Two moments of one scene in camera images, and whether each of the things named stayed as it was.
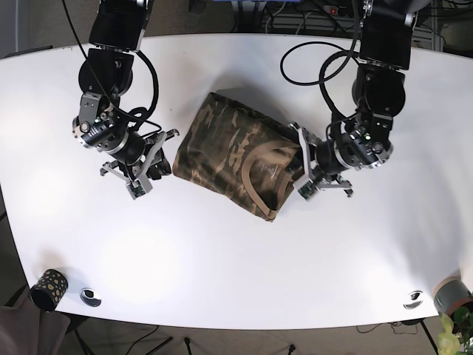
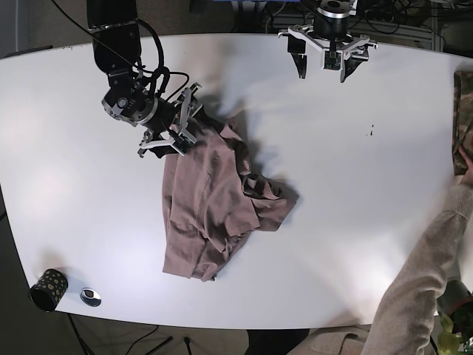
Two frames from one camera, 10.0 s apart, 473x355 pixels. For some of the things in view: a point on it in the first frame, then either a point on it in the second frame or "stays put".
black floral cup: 49,290 stays put
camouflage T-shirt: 247,157 to 462,117
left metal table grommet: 88,296 stays put
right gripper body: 321,164 to 334,52
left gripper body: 139,160 to 190,104
